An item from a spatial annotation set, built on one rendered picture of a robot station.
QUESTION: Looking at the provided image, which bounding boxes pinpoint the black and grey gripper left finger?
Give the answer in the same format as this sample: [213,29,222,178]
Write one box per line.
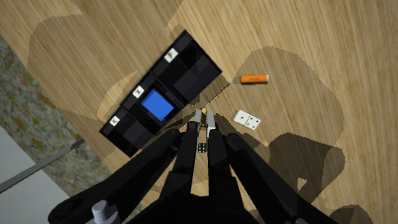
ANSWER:
[48,109,201,224]

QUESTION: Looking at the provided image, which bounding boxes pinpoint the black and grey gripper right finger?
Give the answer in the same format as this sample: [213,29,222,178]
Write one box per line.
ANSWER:
[206,110,338,224]

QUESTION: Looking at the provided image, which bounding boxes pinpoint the black die with white pips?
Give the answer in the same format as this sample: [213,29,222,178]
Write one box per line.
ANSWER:
[198,143,206,153]

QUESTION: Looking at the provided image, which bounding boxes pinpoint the white domino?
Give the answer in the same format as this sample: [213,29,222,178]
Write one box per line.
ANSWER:
[233,109,261,130]

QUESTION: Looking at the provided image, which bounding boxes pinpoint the black rack of bins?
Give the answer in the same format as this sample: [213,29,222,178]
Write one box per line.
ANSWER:
[99,29,222,158]

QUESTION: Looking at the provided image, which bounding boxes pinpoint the orange aa battery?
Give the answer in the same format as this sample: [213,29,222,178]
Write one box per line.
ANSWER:
[240,74,269,83]

